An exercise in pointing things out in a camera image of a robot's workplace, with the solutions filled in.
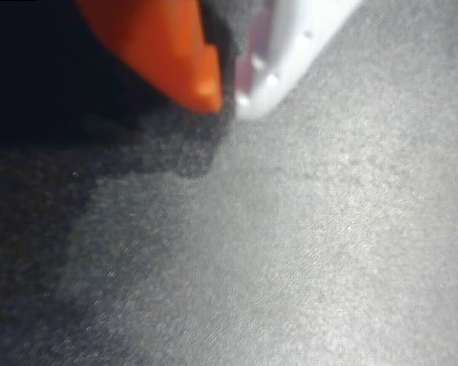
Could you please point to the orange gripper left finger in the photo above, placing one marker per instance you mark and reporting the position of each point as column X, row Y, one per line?
column 164, row 49

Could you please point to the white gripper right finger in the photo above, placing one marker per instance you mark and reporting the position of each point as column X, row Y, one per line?
column 286, row 49

